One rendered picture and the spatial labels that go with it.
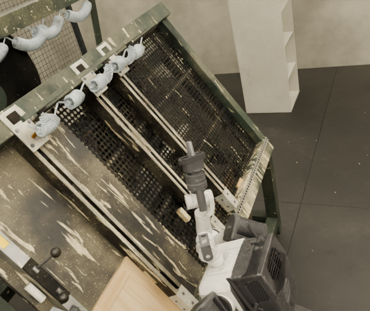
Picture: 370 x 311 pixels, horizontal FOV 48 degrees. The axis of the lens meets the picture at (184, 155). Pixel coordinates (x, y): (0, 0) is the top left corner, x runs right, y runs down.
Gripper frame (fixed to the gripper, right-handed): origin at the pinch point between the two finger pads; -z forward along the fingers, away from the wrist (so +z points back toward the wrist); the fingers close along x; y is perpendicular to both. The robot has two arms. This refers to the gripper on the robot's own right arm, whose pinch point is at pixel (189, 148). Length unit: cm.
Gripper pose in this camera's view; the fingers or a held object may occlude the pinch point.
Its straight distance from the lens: 175.0
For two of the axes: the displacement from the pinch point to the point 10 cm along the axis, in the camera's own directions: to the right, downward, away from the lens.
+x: -8.3, 2.9, -4.7
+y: -5.2, -1.2, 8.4
